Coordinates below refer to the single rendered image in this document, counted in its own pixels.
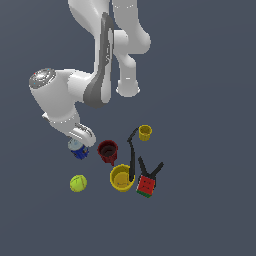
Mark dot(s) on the yellow-green tennis ball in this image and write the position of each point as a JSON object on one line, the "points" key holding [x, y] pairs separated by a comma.
{"points": [[78, 183]]}

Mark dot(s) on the small yellow cup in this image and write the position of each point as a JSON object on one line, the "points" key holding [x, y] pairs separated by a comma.
{"points": [[145, 132]]}

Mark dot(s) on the red Rubik's cube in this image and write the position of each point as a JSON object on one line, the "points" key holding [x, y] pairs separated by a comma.
{"points": [[145, 186]]}

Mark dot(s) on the dark red mug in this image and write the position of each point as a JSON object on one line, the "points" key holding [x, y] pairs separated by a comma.
{"points": [[108, 151]]}

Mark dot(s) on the blue can with silver lid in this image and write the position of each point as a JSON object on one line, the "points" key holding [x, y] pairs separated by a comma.
{"points": [[78, 149]]}

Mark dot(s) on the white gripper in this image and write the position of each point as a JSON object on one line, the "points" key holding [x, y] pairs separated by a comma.
{"points": [[82, 132]]}

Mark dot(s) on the large yellow cup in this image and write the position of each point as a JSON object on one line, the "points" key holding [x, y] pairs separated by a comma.
{"points": [[120, 178]]}

